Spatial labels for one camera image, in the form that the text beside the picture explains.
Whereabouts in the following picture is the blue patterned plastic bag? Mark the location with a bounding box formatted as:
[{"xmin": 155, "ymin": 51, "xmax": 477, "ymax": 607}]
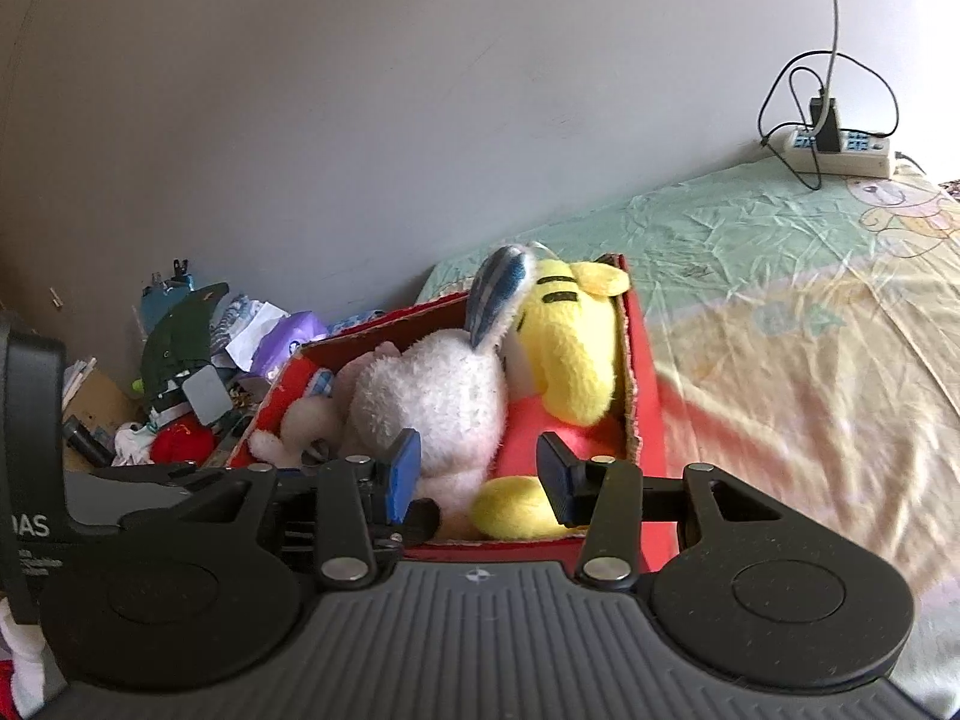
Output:
[{"xmin": 328, "ymin": 309, "xmax": 387, "ymax": 337}]

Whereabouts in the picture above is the black power adapter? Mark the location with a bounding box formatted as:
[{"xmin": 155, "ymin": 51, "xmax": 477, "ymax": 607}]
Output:
[{"xmin": 808, "ymin": 94, "xmax": 842, "ymax": 155}]

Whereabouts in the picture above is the grey hanging cable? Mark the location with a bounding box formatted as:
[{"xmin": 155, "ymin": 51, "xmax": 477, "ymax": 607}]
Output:
[{"xmin": 820, "ymin": 0, "xmax": 842, "ymax": 128}]

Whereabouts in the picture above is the stack of white papers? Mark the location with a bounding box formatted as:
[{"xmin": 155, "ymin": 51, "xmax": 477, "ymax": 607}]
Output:
[{"xmin": 64, "ymin": 356, "xmax": 98, "ymax": 400}]

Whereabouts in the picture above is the white cloth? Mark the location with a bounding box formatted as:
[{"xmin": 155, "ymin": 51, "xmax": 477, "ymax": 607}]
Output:
[{"xmin": 112, "ymin": 420, "xmax": 160, "ymax": 466}]

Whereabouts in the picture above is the red cloth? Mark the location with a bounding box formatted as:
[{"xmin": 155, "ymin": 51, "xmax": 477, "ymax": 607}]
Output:
[{"xmin": 148, "ymin": 420, "xmax": 220, "ymax": 467}]

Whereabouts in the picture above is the white plush with blue bow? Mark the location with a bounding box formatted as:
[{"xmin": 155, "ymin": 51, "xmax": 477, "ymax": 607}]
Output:
[{"xmin": 346, "ymin": 242, "xmax": 552, "ymax": 518}]

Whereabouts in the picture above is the yellow tiger plush toy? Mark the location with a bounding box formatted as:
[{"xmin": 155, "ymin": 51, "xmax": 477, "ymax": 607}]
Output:
[{"xmin": 469, "ymin": 259, "xmax": 632, "ymax": 541}]

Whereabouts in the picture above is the brown cardboard sheet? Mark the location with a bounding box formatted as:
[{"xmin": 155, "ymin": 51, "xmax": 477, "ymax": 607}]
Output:
[{"xmin": 64, "ymin": 364, "xmax": 147, "ymax": 470}]

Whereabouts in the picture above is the white power strip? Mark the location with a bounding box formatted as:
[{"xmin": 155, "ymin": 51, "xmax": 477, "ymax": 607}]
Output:
[{"xmin": 782, "ymin": 126, "xmax": 899, "ymax": 179}]

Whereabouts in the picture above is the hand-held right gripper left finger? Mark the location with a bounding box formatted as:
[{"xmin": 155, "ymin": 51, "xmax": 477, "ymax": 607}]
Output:
[{"xmin": 176, "ymin": 427, "xmax": 422, "ymax": 592}]

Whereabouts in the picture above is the purple tissue pack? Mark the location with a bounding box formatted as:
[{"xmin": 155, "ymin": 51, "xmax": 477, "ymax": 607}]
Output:
[{"xmin": 251, "ymin": 310, "xmax": 329, "ymax": 377}]

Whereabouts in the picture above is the white red garment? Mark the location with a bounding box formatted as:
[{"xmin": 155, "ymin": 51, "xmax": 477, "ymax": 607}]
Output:
[{"xmin": 0, "ymin": 604, "xmax": 53, "ymax": 720}]

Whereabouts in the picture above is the white blue plastic bag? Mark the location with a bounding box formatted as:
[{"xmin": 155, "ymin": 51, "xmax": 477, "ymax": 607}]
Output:
[{"xmin": 210, "ymin": 294, "xmax": 290, "ymax": 372}]

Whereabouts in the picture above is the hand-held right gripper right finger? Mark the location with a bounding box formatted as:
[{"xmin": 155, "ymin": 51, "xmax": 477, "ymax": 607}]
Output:
[{"xmin": 536, "ymin": 431, "xmax": 781, "ymax": 590}]

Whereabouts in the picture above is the dark green cap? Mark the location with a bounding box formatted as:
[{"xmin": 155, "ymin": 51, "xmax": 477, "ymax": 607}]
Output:
[{"xmin": 141, "ymin": 283, "xmax": 230, "ymax": 398}]

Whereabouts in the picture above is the red cardboard box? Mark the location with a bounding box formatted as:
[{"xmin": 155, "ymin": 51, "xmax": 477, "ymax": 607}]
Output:
[{"xmin": 225, "ymin": 253, "xmax": 668, "ymax": 563}]

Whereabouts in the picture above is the black cylinder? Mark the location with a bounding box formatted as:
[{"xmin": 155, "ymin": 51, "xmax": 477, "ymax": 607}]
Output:
[{"xmin": 62, "ymin": 415, "xmax": 115, "ymax": 467}]

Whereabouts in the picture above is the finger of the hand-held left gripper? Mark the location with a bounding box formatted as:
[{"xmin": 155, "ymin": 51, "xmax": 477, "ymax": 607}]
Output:
[{"xmin": 371, "ymin": 496, "xmax": 442, "ymax": 547}]

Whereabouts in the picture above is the grey square pad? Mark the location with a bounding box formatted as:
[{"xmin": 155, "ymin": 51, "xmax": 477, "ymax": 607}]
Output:
[{"xmin": 182, "ymin": 366, "xmax": 230, "ymax": 425}]

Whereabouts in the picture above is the blue plastic item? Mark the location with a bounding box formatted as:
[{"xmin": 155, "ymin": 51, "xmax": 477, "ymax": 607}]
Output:
[{"xmin": 141, "ymin": 259, "xmax": 197, "ymax": 331}]

